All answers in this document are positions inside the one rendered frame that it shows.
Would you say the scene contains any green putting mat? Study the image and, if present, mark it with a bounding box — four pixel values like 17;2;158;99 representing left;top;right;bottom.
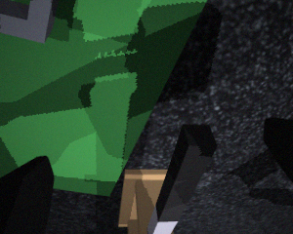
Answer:
0;0;206;196

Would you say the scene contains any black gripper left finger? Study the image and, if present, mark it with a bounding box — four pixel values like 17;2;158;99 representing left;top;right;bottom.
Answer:
0;156;54;234

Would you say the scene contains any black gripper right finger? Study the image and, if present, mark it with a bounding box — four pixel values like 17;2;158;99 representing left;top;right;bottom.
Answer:
264;117;293;184

